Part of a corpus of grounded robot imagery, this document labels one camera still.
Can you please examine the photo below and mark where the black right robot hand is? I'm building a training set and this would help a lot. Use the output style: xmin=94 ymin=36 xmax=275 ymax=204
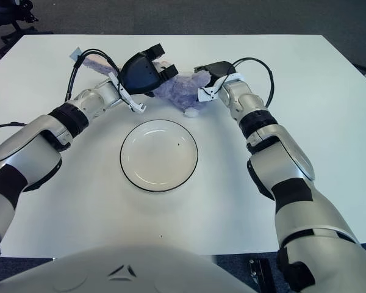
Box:
xmin=194 ymin=60 xmax=236 ymax=89

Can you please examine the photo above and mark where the black left elbow cable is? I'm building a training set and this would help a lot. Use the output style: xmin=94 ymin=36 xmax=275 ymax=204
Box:
xmin=0 ymin=121 xmax=27 ymax=135

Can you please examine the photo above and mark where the silver robot torso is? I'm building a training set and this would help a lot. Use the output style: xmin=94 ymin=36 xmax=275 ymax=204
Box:
xmin=0 ymin=246 xmax=257 ymax=293

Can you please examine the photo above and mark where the white plate black rim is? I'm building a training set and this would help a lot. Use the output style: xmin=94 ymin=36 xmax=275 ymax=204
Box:
xmin=120 ymin=120 xmax=199 ymax=193

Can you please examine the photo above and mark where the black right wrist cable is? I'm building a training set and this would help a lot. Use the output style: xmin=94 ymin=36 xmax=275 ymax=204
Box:
xmin=230 ymin=57 xmax=275 ymax=107

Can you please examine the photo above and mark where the purple plush bunny doll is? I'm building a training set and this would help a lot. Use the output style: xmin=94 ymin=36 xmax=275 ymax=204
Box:
xmin=79 ymin=54 xmax=214 ymax=118

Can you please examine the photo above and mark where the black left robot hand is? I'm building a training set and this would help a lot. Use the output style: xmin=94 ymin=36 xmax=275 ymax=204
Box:
xmin=120 ymin=43 xmax=179 ymax=97

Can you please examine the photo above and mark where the black metal bracket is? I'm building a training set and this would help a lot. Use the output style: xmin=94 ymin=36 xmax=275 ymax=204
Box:
xmin=248 ymin=258 xmax=275 ymax=293

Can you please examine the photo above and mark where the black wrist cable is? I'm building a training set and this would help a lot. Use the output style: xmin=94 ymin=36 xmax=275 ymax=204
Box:
xmin=230 ymin=57 xmax=275 ymax=107
xmin=63 ymin=48 xmax=124 ymax=101

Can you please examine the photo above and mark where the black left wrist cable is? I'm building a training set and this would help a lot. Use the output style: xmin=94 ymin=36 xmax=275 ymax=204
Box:
xmin=63 ymin=48 xmax=124 ymax=101

